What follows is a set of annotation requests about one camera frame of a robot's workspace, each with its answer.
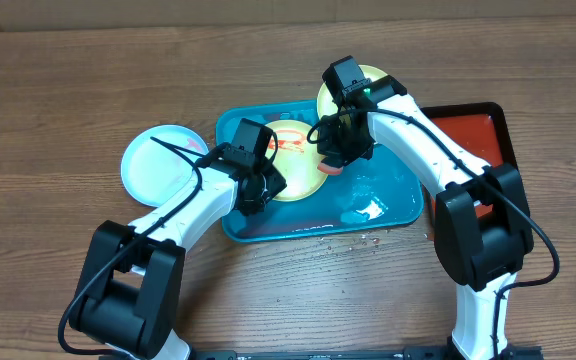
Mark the red black-rimmed tray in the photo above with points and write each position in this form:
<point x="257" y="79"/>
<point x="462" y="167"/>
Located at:
<point x="479" y="128"/>

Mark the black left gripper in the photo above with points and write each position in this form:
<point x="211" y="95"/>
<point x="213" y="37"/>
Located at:
<point x="276" y="183"/>

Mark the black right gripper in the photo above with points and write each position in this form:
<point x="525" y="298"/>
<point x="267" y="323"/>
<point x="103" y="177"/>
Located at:
<point x="331" y="147"/>

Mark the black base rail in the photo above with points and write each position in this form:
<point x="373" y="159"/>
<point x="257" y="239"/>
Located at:
<point x="318" y="354"/>

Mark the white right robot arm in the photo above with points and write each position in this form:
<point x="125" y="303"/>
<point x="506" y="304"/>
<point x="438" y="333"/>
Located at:
<point x="480" y="211"/>

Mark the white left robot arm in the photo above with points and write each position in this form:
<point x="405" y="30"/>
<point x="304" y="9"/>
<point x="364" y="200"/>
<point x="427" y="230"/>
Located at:
<point x="126" y="301"/>

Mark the light blue plate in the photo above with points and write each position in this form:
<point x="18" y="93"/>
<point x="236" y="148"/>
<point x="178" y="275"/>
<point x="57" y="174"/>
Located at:
<point x="151" y="173"/>

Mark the yellow plate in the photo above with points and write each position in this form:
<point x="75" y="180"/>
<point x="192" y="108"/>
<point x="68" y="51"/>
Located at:
<point x="325" y="103"/>
<point x="297" y="160"/>

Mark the teal plastic tray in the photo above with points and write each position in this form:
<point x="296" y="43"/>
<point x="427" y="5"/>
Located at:
<point x="380" y="192"/>

